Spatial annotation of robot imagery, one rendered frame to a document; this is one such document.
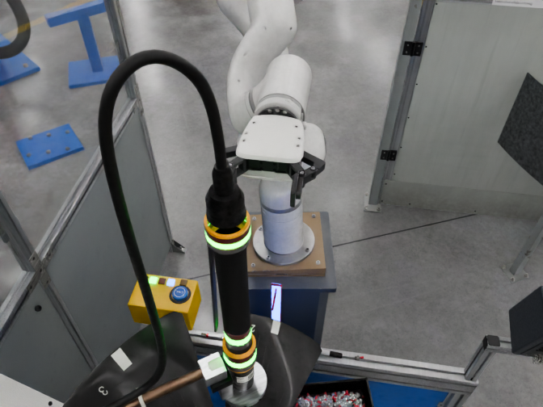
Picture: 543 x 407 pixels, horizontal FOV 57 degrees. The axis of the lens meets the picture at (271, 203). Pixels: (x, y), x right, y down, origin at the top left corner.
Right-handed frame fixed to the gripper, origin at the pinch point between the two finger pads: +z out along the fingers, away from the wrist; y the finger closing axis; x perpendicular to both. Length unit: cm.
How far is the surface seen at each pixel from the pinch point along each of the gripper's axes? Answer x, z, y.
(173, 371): -26.1, 16.6, 12.0
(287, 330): -47.5, -5.2, -4.0
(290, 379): -47.5, 5.7, -6.1
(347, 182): -165, -177, -22
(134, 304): -58, -12, 36
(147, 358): -23.4, 16.4, 15.9
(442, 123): -102, -160, -62
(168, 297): -58, -16, 28
